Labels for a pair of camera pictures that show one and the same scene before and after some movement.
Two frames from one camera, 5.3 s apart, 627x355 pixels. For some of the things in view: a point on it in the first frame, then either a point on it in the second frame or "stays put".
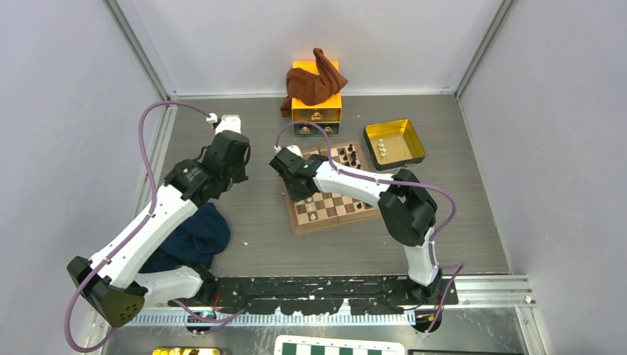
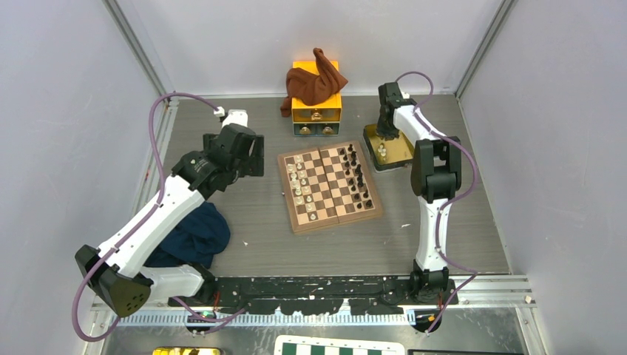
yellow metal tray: [393, 143] stays put
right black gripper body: [295, 194] to [384, 129]
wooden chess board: [325, 208] stays put
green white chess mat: [324, 345] stays put
